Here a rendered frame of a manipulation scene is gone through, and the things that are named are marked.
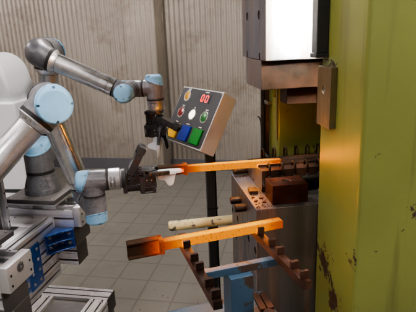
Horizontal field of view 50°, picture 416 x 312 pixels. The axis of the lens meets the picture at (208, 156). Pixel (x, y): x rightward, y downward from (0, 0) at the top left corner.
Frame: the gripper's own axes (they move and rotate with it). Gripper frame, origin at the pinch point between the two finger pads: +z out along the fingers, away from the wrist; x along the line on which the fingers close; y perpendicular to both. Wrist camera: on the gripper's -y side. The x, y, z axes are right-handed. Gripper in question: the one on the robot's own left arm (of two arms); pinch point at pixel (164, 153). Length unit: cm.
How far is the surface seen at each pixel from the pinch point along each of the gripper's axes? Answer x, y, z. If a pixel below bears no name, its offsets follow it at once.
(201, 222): 5.4, -16.9, 30.6
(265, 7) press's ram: 44, -48, -59
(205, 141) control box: 1.3, -19.7, -6.2
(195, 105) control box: -15.7, -11.9, -19.1
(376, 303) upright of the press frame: 71, -80, 22
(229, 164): 37, -35, -7
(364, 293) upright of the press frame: 73, -77, 18
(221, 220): 2.3, -25.7, 30.7
